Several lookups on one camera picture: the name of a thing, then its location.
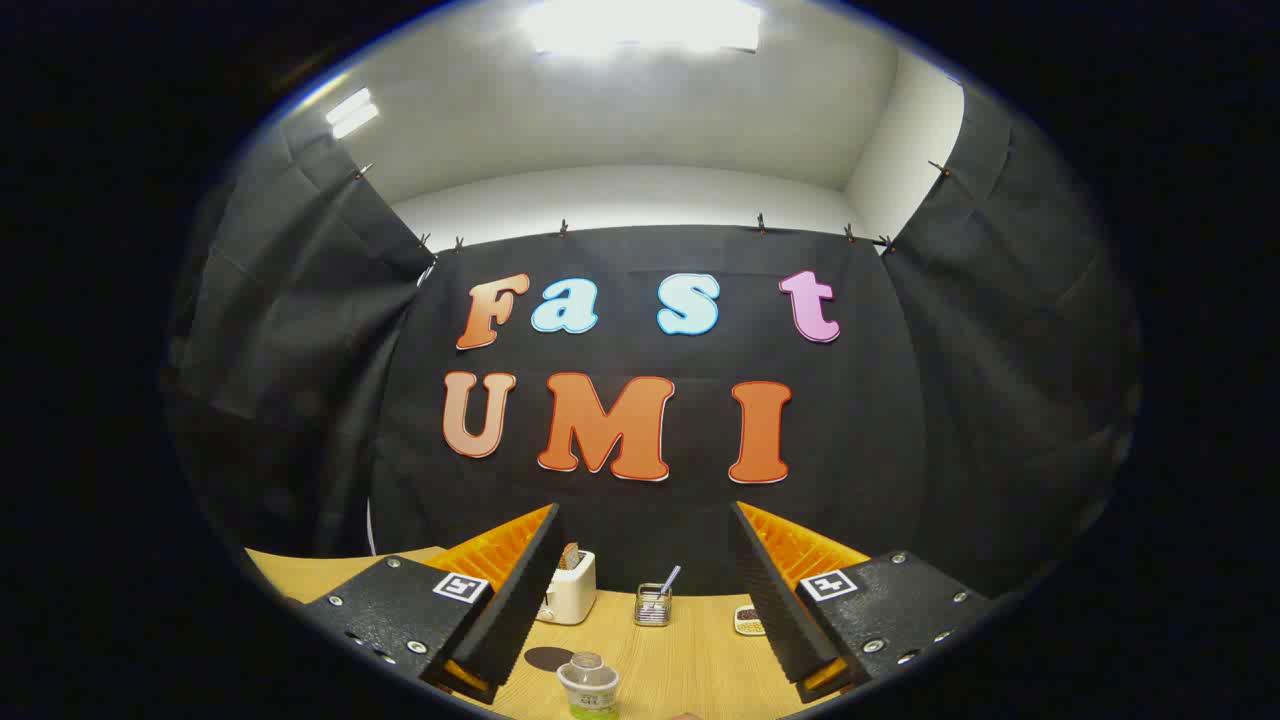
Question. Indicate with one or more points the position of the black backdrop cloth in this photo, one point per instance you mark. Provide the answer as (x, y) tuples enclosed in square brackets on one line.
[(880, 420)]

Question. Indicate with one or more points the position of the wooden table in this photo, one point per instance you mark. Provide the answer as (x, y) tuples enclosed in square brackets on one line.
[(680, 670)]

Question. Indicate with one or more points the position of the cream toaster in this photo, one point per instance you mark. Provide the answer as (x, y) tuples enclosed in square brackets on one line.
[(572, 595)]

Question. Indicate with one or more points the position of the large ceiling light panel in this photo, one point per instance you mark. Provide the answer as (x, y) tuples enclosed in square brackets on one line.
[(640, 22)]

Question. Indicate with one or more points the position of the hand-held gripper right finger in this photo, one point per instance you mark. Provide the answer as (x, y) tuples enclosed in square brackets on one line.
[(775, 600)]

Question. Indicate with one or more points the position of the brown toast slice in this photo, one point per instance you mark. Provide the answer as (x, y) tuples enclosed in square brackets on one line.
[(569, 557)]

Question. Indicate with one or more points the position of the metal spoon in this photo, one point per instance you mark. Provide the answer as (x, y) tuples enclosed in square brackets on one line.
[(668, 580)]

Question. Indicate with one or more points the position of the clear juice bottle green label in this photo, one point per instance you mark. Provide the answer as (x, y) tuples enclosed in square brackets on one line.
[(588, 688)]

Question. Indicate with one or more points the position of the small ceiling light panel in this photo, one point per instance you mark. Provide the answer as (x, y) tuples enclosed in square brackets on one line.
[(352, 112)]

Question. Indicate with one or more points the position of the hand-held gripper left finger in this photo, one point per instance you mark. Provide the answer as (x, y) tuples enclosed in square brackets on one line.
[(520, 610)]

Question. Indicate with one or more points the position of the dark brown round coaster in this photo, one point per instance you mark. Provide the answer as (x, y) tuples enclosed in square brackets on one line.
[(545, 659)]

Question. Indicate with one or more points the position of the small white patterned dish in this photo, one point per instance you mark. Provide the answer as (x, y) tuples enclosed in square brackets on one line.
[(746, 620)]

